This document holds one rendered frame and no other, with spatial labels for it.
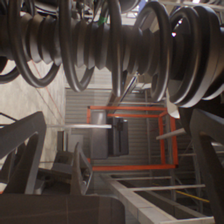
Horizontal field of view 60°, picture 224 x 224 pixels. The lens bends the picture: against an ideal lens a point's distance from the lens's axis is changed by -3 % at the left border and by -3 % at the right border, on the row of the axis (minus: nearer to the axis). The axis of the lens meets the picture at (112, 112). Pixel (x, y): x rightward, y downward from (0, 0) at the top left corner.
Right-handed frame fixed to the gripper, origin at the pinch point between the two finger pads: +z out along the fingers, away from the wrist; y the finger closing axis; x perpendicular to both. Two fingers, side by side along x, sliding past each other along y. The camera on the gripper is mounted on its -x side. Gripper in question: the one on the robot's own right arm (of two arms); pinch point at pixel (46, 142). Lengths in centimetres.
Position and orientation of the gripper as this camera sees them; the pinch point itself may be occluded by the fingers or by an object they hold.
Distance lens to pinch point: 31.8
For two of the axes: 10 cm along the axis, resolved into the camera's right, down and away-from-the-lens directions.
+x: -1.3, 4.1, -9.0
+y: 9.8, 1.7, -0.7
